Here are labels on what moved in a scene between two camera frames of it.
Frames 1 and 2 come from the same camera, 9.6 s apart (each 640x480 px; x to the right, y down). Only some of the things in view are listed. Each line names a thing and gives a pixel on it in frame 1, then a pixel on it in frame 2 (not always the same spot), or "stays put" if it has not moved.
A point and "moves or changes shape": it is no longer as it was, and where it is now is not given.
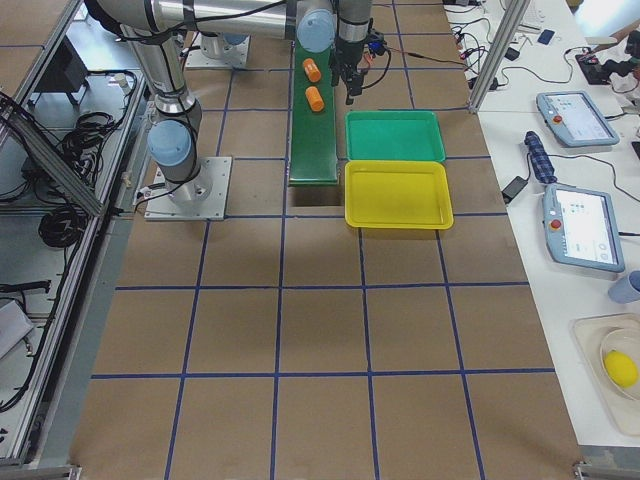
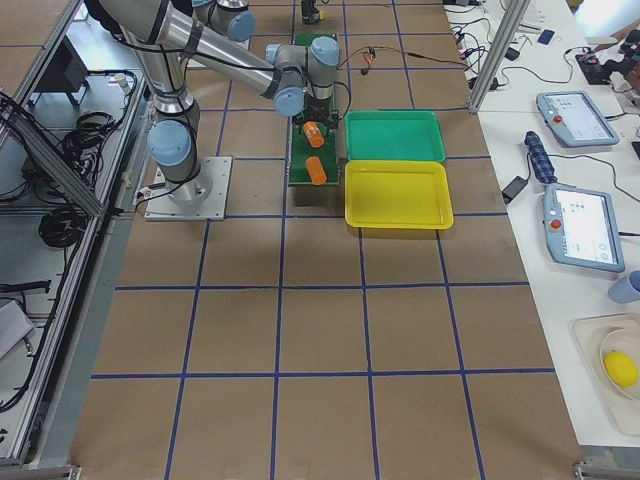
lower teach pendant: x=581 y=228 stays put
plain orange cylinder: x=314 y=98 moves or changes shape
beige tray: x=588 y=334 stays put
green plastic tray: x=393 y=136 stays put
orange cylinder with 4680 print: x=312 y=70 moves or changes shape
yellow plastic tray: x=397 y=194 stays put
